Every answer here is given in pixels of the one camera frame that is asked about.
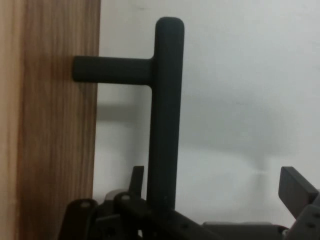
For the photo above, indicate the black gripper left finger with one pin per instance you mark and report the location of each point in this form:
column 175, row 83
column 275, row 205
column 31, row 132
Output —
column 112, row 220

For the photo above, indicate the wooden cabinet door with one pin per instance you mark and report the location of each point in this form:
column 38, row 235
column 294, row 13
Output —
column 50, row 125

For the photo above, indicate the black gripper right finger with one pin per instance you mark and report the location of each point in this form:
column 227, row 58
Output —
column 305, row 200

